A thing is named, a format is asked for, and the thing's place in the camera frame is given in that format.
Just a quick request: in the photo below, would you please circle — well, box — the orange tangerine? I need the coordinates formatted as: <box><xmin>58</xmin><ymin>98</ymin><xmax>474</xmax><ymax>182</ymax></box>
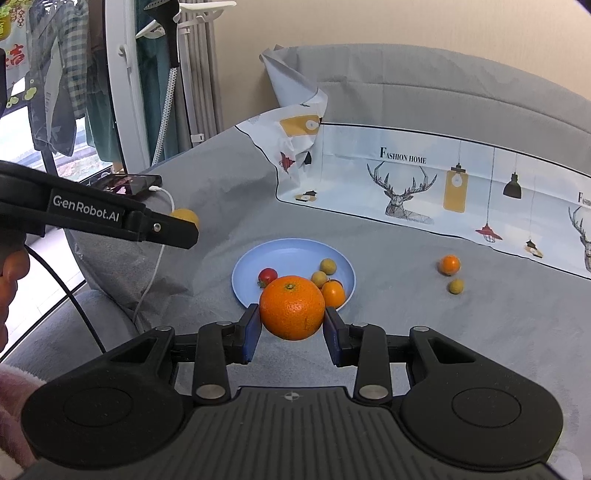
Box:
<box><xmin>321</xmin><ymin>280</ymin><xmax>348</xmax><ymax>309</ymax></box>
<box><xmin>438</xmin><ymin>255</ymin><xmax>462</xmax><ymax>276</ymax></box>
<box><xmin>259</xmin><ymin>276</ymin><xmax>325</xmax><ymax>341</ymax></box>

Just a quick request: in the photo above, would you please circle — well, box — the brown longan fruit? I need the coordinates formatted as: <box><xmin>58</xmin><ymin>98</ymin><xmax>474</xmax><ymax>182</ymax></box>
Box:
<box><xmin>447</xmin><ymin>278</ymin><xmax>465</xmax><ymax>295</ymax></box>
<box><xmin>170</xmin><ymin>208</ymin><xmax>199</xmax><ymax>228</ymax></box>
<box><xmin>311</xmin><ymin>270</ymin><xmax>329</xmax><ymax>289</ymax></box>

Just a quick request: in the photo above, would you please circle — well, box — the red cherry tomato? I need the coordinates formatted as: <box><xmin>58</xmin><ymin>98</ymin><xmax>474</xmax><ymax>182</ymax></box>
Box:
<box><xmin>257</xmin><ymin>268</ymin><xmax>279</xmax><ymax>289</ymax></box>

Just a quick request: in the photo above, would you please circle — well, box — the blue round plate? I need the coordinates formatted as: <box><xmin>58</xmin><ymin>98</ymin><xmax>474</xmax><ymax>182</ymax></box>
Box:
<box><xmin>231</xmin><ymin>238</ymin><xmax>356</xmax><ymax>307</ymax></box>

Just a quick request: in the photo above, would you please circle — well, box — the person's left hand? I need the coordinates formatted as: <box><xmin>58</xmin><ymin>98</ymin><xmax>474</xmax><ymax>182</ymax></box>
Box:
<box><xmin>0</xmin><ymin>249</ymin><xmax>30</xmax><ymax>350</ymax></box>

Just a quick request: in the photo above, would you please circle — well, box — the orange tangerine in plate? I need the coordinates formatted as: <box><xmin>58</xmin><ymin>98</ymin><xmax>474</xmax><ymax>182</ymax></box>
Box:
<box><xmin>321</xmin><ymin>280</ymin><xmax>348</xmax><ymax>309</ymax></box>

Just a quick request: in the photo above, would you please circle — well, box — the longan in plate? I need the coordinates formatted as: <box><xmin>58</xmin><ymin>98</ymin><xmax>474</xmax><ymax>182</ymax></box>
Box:
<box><xmin>320</xmin><ymin>258</ymin><xmax>338</xmax><ymax>276</ymax></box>

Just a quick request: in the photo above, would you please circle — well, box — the black smartphone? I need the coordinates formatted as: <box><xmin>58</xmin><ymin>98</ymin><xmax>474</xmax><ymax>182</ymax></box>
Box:
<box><xmin>91</xmin><ymin>173</ymin><xmax>162</xmax><ymax>200</ymax></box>

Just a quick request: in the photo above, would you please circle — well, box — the hanging plaid shirt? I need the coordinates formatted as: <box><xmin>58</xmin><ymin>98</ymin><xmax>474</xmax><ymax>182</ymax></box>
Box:
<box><xmin>26</xmin><ymin>1</ymin><xmax>89</xmax><ymax>157</ymax></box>

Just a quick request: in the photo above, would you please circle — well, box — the green hanging garment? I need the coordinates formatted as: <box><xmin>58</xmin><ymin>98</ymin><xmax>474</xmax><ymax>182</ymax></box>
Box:
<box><xmin>85</xmin><ymin>1</ymin><xmax>188</xmax><ymax>172</ymax></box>

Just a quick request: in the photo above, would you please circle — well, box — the pink fuzzy sleeve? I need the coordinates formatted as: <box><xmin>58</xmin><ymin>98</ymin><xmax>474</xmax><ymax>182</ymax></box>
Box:
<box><xmin>0</xmin><ymin>364</ymin><xmax>45</xmax><ymax>479</ymax></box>

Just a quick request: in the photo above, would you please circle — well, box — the printed deer tablecloth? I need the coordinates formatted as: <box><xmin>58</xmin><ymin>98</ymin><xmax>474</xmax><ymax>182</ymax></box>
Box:
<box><xmin>239</xmin><ymin>45</ymin><xmax>590</xmax><ymax>277</ymax></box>

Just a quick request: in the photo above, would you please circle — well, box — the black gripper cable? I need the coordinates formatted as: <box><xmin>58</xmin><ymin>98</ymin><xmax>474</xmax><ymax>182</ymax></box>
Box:
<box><xmin>23</xmin><ymin>244</ymin><xmax>108</xmax><ymax>354</ymax></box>

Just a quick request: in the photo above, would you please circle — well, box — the white charging cable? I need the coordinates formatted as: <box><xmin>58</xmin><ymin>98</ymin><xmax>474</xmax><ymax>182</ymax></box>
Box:
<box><xmin>131</xmin><ymin>185</ymin><xmax>177</xmax><ymax>324</ymax></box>

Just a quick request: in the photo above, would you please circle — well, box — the white mirror frame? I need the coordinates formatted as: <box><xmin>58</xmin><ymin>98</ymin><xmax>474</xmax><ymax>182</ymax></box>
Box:
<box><xmin>104</xmin><ymin>0</ymin><xmax>150</xmax><ymax>173</ymax></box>

